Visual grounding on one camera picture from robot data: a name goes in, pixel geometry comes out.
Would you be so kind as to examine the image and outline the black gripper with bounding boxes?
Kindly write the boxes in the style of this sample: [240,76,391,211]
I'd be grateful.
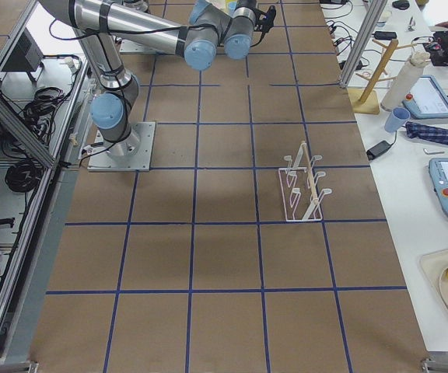
[253,5,277,35]

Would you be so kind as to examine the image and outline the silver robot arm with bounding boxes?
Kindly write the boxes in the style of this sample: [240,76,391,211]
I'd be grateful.
[41,0,276,172]

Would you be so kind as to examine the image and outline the light blue cup on desk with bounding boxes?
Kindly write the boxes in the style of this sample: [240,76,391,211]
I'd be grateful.
[384,107,411,133]

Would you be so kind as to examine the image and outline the wooden mug tree stand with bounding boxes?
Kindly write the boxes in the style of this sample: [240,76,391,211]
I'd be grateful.
[348,38,415,115]

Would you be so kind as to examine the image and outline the black power adapter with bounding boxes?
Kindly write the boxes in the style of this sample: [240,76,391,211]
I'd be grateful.
[366,141,393,161]

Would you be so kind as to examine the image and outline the blue teach pendant tablet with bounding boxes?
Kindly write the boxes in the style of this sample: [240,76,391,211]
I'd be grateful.
[402,75,448,119]

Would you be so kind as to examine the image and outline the blue plaid cloth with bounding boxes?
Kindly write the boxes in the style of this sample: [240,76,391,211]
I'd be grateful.
[404,121,448,145]

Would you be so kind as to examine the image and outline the aluminium frame post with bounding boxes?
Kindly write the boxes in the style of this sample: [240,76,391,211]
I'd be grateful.
[339,0,387,88]

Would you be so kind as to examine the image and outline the white wire cup rack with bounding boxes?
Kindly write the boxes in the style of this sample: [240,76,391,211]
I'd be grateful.
[278,141,332,222]

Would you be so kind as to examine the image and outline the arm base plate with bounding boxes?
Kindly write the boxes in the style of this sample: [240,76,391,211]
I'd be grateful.
[87,122,156,172]

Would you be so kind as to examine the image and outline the black coiled cables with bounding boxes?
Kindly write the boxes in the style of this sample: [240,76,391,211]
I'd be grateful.
[5,159,44,193]

